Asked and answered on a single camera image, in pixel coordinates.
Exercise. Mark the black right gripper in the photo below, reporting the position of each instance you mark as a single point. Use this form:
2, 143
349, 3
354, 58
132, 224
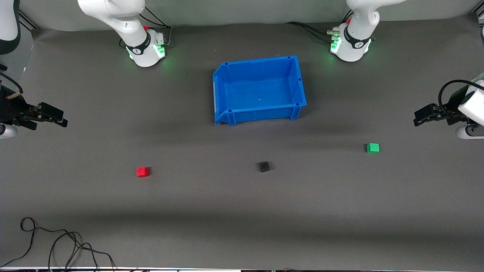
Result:
13, 109

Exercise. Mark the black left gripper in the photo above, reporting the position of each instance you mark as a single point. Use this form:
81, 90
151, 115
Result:
449, 110

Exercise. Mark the green cube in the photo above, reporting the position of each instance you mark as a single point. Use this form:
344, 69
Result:
372, 148

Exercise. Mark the red cube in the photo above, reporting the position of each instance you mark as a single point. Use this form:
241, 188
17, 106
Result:
142, 172

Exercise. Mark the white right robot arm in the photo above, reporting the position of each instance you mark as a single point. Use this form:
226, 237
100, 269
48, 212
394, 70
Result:
132, 30

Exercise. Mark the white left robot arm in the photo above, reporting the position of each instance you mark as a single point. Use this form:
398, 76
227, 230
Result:
355, 41

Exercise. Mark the black cube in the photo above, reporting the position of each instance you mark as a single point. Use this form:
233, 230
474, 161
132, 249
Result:
264, 166

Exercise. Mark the blue plastic storage bin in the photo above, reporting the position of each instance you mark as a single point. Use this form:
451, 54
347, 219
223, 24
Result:
261, 94

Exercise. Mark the dark grey table mat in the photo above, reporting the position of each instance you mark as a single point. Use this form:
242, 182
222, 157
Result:
227, 207

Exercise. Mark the black aluminium frame rail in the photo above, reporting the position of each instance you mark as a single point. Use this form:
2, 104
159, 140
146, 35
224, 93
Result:
478, 14
30, 22

